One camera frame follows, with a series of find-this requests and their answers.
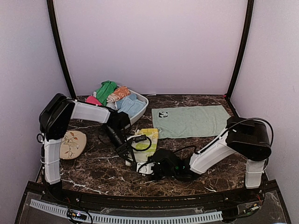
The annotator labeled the black front table rail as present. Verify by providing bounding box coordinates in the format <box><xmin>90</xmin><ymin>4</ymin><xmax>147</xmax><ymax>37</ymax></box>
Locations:
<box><xmin>25</xmin><ymin>181</ymin><xmax>278</xmax><ymax>210</ymax></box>

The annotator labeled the black left camera cable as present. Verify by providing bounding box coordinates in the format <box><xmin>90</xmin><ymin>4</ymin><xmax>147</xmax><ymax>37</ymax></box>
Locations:
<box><xmin>97</xmin><ymin>134</ymin><xmax>152</xmax><ymax>154</ymax></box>

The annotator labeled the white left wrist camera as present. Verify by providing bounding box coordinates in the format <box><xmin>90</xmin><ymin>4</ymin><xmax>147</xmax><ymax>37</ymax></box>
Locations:
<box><xmin>127</xmin><ymin>134</ymin><xmax>147</xmax><ymax>142</ymax></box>

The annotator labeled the grey plastic basin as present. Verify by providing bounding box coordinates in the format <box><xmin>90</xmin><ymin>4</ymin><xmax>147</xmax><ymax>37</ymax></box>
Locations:
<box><xmin>84</xmin><ymin>88</ymin><xmax>149</xmax><ymax>126</ymax></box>

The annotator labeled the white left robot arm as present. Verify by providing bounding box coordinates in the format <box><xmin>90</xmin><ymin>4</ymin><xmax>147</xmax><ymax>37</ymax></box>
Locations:
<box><xmin>37</xmin><ymin>93</ymin><xmax>136</xmax><ymax>185</ymax></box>

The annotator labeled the black corner post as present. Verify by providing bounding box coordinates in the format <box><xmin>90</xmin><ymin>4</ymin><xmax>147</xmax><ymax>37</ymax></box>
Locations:
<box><xmin>46</xmin><ymin>0</ymin><xmax>77</xmax><ymax>99</ymax></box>
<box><xmin>226</xmin><ymin>0</ymin><xmax>254</xmax><ymax>101</ymax></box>

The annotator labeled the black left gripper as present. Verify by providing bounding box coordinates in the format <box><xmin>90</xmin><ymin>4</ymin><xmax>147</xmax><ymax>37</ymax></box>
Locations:
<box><xmin>103</xmin><ymin>124</ymin><xmax>135</xmax><ymax>164</ymax></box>

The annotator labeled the light blue rolled towel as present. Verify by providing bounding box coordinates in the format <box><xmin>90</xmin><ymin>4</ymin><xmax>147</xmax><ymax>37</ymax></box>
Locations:
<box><xmin>116</xmin><ymin>93</ymin><xmax>146</xmax><ymax>118</ymax></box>

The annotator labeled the black right corner post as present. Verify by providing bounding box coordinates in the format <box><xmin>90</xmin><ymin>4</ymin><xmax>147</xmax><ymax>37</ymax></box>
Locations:
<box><xmin>226</xmin><ymin>0</ymin><xmax>254</xmax><ymax>101</ymax></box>

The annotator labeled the round painted ceramic plate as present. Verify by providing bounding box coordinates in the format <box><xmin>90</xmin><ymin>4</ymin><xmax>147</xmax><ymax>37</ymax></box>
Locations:
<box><xmin>60</xmin><ymin>130</ymin><xmax>87</xmax><ymax>160</ymax></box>

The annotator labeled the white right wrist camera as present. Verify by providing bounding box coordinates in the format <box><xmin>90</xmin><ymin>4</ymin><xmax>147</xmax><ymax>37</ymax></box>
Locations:
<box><xmin>131</xmin><ymin>162</ymin><xmax>155</xmax><ymax>175</ymax></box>

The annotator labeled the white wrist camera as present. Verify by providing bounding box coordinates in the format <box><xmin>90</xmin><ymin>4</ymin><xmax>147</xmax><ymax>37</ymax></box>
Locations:
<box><xmin>131</xmin><ymin>162</ymin><xmax>155</xmax><ymax>175</ymax></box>
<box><xmin>127</xmin><ymin>134</ymin><xmax>147</xmax><ymax>142</ymax></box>

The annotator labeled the mint green panda towel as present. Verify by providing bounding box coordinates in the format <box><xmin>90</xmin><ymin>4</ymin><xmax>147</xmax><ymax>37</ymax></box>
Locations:
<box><xmin>151</xmin><ymin>105</ymin><xmax>230</xmax><ymax>139</ymax></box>

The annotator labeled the orange rolled towel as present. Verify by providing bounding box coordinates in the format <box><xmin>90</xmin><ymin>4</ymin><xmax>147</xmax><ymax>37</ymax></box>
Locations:
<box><xmin>107</xmin><ymin>86</ymin><xmax>131</xmax><ymax>103</ymax></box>

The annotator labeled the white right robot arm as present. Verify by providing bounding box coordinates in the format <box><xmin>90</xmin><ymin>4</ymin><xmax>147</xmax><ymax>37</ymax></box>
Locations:
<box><xmin>145</xmin><ymin>117</ymin><xmax>274</xmax><ymax>203</ymax></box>

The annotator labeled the black left corner post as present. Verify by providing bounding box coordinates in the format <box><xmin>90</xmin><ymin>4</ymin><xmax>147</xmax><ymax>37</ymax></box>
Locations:
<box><xmin>46</xmin><ymin>0</ymin><xmax>77</xmax><ymax>99</ymax></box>

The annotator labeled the green rolled towel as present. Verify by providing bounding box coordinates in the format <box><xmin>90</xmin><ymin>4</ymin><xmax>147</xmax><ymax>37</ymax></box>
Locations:
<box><xmin>93</xmin><ymin>80</ymin><xmax>117</xmax><ymax>106</ymax></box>

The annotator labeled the yellow green patterned towel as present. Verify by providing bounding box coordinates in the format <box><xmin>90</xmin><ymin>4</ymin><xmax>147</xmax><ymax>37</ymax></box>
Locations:
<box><xmin>130</xmin><ymin>128</ymin><xmax>159</xmax><ymax>163</ymax></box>

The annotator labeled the grey slotted cable duct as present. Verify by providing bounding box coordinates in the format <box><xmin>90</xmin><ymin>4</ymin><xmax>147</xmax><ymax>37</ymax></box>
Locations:
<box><xmin>29</xmin><ymin>199</ymin><xmax>223</xmax><ymax>224</ymax></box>

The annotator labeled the pink microfibre towel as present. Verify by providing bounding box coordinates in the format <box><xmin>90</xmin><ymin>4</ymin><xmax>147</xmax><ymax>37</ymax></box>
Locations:
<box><xmin>85</xmin><ymin>96</ymin><xmax>102</xmax><ymax>106</ymax></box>

